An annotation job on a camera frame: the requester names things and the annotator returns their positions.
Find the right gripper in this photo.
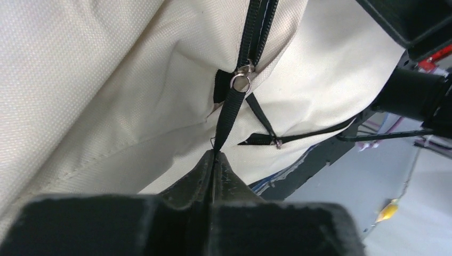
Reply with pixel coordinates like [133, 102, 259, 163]
[357, 0, 451, 61]

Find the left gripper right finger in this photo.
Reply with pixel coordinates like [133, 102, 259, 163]
[208, 153, 366, 255]

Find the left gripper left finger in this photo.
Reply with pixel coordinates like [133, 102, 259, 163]
[1, 150, 215, 255]

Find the beige canvas backpack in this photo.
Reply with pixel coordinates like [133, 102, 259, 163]
[1, 1, 404, 234]

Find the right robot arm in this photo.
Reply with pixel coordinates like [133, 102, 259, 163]
[339, 1, 451, 141]

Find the black base frame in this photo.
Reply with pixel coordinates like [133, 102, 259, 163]
[249, 137, 355, 201]

